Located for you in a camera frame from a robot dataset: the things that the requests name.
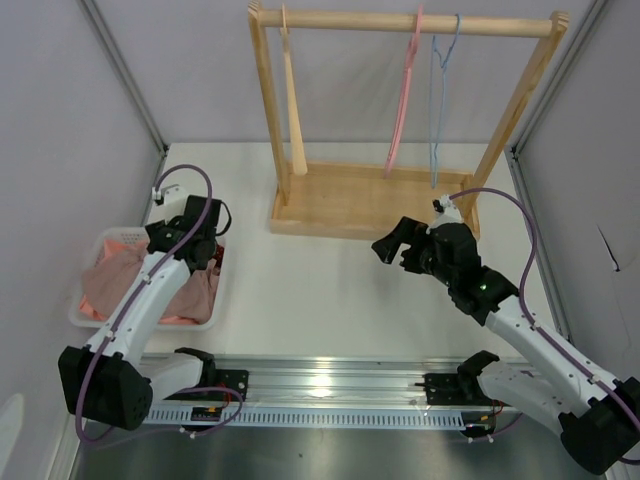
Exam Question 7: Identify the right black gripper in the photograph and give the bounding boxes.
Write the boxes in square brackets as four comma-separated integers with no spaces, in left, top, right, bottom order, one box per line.
[372,216,457,287]

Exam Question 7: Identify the dusty pink pleated skirt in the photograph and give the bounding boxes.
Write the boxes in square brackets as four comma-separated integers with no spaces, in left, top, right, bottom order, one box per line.
[79,239,224,325]

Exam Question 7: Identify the beige wooden hanger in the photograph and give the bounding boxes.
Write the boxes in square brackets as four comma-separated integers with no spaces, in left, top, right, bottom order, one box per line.
[281,5,308,176]

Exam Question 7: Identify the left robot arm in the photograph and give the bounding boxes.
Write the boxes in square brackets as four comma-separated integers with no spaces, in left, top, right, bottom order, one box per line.
[58,195,230,430]

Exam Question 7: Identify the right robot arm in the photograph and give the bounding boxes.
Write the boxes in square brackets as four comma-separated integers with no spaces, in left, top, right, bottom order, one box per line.
[372,217,639,475]

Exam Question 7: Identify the blue hanger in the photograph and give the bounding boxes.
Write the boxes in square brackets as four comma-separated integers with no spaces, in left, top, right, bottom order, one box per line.
[427,13,461,188]

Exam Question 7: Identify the pink hanger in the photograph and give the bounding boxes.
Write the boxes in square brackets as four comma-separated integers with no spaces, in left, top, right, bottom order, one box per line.
[384,4,423,179]

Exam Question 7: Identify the red polka dot cloth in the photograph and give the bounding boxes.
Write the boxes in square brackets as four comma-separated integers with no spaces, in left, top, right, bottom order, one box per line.
[213,243,225,268]

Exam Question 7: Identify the white plastic basket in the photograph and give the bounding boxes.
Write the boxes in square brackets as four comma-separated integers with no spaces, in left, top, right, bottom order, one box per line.
[68,227,223,331]

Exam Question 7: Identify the salmon orange cloth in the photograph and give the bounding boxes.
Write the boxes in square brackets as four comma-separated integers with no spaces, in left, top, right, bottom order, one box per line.
[75,238,196,327]

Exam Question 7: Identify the wooden clothes rack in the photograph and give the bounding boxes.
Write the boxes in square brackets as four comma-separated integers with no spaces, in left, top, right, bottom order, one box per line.
[248,1,569,240]

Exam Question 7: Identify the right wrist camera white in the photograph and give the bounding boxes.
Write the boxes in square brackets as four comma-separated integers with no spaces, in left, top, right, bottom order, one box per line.
[429,195,464,230]

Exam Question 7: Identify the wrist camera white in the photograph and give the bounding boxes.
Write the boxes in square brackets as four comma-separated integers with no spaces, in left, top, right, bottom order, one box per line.
[429,195,464,230]
[148,184,189,223]

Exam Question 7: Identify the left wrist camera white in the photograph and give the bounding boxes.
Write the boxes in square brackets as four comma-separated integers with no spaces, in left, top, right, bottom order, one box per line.
[148,184,189,223]

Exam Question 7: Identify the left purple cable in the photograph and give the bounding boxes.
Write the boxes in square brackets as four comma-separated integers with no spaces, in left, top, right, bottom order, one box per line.
[74,164,245,445]

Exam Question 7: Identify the purple cable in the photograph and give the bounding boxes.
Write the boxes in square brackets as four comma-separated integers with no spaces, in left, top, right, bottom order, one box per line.
[449,187,640,464]
[74,164,245,445]

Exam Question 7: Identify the aluminium mounting rail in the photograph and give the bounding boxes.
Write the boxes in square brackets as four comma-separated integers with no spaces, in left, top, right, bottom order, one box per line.
[215,354,466,409]

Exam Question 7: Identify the white slotted cable duct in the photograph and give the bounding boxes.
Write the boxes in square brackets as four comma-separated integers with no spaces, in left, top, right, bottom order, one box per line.
[144,406,466,431]

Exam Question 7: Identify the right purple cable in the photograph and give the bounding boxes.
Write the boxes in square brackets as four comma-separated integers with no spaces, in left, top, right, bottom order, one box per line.
[449,187,640,464]

